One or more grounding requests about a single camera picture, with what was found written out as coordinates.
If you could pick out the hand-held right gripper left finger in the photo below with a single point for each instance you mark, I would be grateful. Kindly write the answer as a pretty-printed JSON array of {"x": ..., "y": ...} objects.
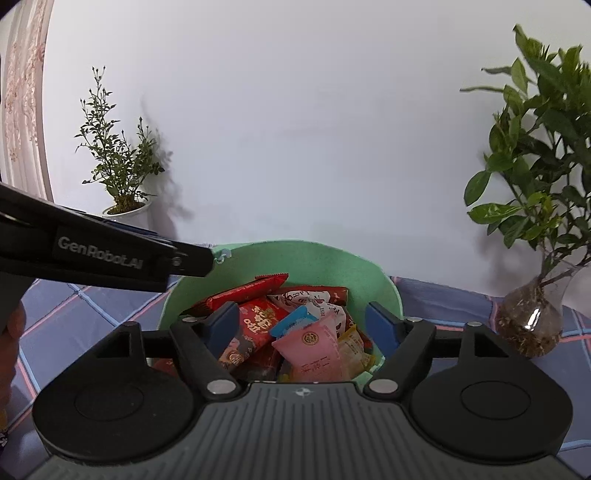
[{"x": 224, "y": 325}]

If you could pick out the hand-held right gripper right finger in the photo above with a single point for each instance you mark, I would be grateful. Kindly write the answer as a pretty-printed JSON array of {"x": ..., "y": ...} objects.
[{"x": 383, "y": 325}]

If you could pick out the orange snack packet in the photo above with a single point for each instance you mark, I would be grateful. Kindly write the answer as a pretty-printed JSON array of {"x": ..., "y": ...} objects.
[{"x": 355, "y": 346}]

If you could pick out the green plastic bowl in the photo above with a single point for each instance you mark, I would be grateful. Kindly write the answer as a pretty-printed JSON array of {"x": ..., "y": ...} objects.
[{"x": 323, "y": 263}]

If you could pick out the person's left hand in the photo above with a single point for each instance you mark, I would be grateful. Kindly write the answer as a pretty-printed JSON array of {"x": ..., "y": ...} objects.
[{"x": 10, "y": 360}]

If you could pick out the floral curtain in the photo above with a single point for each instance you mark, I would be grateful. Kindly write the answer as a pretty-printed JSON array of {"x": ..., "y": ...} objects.
[{"x": 23, "y": 92}]

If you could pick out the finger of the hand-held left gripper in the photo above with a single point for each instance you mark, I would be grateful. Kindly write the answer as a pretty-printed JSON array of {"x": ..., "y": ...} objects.
[
  {"x": 131, "y": 228},
  {"x": 189, "y": 261}
]

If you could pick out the blue plaid tablecloth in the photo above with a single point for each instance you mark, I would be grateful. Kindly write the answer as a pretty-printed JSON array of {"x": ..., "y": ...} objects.
[{"x": 69, "y": 318}]

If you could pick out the small-leaf plant in clear pot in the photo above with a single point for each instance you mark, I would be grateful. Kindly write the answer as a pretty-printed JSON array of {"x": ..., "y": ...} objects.
[{"x": 122, "y": 184}]

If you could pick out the light blue snack packet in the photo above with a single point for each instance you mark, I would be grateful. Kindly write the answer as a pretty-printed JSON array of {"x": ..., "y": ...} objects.
[{"x": 293, "y": 321}]

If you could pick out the red and white snack bag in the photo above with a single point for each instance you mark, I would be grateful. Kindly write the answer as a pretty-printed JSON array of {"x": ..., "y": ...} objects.
[{"x": 323, "y": 300}]

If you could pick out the leafy plant in glass vase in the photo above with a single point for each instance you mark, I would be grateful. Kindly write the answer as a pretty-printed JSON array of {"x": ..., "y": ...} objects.
[{"x": 531, "y": 318}]

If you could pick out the large pink snack packet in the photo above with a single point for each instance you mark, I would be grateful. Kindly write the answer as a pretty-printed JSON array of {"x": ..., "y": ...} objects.
[{"x": 309, "y": 357}]

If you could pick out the red rectangular snack bar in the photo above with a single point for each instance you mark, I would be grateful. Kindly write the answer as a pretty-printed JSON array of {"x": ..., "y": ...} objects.
[{"x": 256, "y": 323}]

